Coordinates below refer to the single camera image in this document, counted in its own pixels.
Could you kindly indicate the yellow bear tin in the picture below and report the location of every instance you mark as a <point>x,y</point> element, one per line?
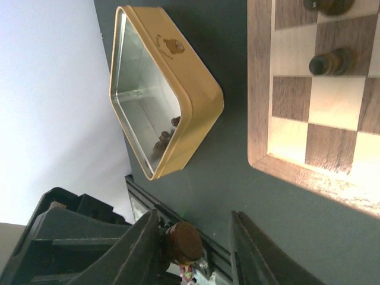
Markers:
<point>156,75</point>

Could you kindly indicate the dark pawn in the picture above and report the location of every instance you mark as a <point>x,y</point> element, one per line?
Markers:
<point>329,7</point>
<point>337,62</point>

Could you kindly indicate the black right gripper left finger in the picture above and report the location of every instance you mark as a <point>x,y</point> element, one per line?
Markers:
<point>133,259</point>

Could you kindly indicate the wooden folding chess board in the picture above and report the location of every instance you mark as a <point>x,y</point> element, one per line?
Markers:
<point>317,132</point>

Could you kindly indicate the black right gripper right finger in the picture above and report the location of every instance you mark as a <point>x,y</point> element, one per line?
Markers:
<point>256,259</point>

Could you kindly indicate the dark pieces in tin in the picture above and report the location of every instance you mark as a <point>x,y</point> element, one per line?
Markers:
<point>165,137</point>

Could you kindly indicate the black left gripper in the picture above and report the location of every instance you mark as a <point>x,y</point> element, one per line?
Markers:
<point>65,235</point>

